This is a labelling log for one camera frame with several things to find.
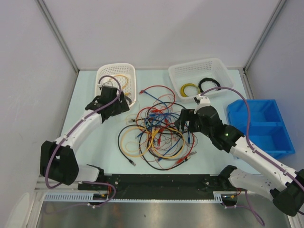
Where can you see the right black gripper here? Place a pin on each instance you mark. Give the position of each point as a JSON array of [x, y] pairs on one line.
[[186, 114]]

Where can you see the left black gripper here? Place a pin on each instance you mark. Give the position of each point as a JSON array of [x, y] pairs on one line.
[[122, 107]]

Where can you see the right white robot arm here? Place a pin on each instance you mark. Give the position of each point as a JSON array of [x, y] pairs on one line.
[[283, 185]]

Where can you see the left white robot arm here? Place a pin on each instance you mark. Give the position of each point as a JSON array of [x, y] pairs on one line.
[[58, 158]]

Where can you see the left white perforated basket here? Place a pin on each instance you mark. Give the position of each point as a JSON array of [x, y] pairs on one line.
[[126, 76]]

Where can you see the white perforated basket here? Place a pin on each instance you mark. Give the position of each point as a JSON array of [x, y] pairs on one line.
[[190, 78], [126, 76]]

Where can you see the right white perforated basket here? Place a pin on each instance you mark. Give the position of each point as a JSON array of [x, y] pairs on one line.
[[190, 78]]

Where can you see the blue plastic divided bin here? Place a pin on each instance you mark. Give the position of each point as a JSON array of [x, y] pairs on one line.
[[267, 129]]

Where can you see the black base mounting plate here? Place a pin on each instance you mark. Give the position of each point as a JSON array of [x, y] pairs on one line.
[[166, 186]]

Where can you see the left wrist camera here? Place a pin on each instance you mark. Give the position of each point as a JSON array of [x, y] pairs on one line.
[[105, 83]]

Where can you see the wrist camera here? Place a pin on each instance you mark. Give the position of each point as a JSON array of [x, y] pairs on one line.
[[105, 83], [201, 101]]

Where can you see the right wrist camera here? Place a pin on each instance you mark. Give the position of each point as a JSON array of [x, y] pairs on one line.
[[201, 101]]

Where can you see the white slotted cable duct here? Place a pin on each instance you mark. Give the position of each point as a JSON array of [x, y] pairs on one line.
[[98, 198]]

